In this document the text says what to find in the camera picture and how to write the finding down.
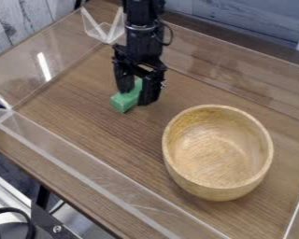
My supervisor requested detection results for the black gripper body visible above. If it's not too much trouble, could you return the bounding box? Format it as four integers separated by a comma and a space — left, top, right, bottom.
112, 24, 167, 77

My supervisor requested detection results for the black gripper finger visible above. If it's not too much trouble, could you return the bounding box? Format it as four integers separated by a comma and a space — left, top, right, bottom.
139, 71, 164, 105
114, 62, 135, 93

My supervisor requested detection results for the green rectangular block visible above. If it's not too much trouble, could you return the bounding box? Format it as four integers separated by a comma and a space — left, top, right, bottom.
110, 77, 142, 113

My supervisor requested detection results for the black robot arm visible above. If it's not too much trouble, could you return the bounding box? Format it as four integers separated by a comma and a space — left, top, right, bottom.
112, 0, 174, 105

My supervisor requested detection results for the light wooden bowl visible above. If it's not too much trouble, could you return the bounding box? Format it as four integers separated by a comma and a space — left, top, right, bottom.
162, 105, 274, 202

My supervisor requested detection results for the black table leg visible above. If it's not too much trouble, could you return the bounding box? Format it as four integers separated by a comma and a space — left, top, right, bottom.
36, 186, 51, 209

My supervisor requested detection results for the clear acrylic corner bracket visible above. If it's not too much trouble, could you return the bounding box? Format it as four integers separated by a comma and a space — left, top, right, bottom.
81, 7, 124, 45

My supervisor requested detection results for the clear acrylic tray wall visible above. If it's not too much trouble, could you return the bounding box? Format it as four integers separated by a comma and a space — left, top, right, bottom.
0, 12, 299, 239

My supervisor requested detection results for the black metal bracket with screw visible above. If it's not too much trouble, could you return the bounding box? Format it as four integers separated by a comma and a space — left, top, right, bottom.
31, 204, 83, 239

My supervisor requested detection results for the black cable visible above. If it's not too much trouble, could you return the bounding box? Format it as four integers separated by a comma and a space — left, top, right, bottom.
0, 206, 37, 239

